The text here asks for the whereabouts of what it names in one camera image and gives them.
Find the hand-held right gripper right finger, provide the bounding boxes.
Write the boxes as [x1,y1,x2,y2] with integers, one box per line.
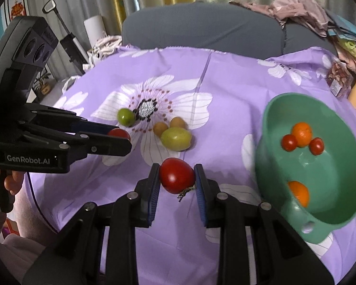
[194,163,335,285]

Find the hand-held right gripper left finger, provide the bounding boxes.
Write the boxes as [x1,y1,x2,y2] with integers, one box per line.
[23,163,161,285]

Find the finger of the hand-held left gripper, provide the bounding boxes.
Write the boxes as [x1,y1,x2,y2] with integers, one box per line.
[20,121,133,167]
[26,103,115,135]

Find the red tomato with stem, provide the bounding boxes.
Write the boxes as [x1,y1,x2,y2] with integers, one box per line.
[159,158,196,202]

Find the small yellow fruit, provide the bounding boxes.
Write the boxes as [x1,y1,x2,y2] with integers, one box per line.
[169,117,187,129]
[153,122,169,137]

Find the large green tomato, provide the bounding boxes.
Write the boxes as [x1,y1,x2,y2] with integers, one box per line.
[160,127,192,151]

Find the orange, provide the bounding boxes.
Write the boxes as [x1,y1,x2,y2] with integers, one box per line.
[287,180,310,208]
[291,122,313,148]

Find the green plastic bowl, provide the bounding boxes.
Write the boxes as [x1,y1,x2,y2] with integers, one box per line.
[254,93,356,244]

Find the person's left hand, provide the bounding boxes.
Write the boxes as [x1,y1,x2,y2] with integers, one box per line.
[0,166,26,198]

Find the small potted plant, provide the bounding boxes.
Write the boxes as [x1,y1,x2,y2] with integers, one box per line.
[33,71,53,102]

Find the small green tomato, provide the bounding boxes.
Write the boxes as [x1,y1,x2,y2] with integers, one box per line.
[117,108,136,126]

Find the black and white stand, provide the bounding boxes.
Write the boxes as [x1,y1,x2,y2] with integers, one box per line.
[60,34,88,75]

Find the black mirror on rod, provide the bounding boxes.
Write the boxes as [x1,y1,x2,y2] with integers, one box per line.
[42,0,75,40]

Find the white panel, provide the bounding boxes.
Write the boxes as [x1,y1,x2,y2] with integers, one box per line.
[84,15,107,48]

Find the person's legs in pink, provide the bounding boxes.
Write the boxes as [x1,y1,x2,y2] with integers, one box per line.
[0,184,61,276]

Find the purple floral tablecloth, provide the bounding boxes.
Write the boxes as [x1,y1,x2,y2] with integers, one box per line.
[27,45,356,285]

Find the grey sofa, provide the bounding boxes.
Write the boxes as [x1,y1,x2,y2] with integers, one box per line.
[122,1,339,60]

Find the clear snack bag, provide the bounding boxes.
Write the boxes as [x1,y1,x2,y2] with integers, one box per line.
[327,62,353,98]

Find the pile of pink clothes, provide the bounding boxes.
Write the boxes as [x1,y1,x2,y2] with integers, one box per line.
[230,0,334,38]

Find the wall poster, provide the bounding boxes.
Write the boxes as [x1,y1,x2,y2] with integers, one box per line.
[4,0,28,23]

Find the black cable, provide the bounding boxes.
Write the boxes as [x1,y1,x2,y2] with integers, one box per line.
[26,171,61,233]

